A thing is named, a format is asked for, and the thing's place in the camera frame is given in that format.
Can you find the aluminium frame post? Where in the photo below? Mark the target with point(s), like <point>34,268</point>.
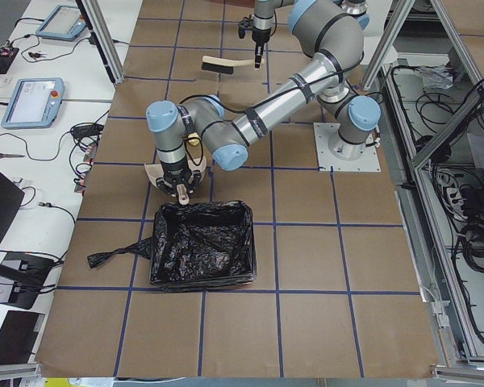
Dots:
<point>99,31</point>

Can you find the bin with black bag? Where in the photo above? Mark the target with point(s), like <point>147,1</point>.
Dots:
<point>196,246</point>

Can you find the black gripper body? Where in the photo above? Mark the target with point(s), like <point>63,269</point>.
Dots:
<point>260,35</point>
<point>176,168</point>

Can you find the white plastic dustpan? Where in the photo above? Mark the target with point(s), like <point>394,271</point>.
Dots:
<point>185,177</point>

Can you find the near blue teach pendant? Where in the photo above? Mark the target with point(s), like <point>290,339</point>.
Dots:
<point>34,104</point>

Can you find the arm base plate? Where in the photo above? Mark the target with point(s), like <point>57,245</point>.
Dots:
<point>334,155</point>

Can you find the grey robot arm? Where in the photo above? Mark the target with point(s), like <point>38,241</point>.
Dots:
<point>178,175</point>
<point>325,27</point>

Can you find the far blue teach pendant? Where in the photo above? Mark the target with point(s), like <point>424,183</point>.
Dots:
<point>64,23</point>

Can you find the black power adapter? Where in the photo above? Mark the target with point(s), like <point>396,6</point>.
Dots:
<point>80,131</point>

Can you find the blue teach pendant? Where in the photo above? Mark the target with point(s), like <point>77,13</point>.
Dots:
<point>64,23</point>
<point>34,104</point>

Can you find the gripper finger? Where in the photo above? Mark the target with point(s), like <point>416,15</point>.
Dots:
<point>257,61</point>

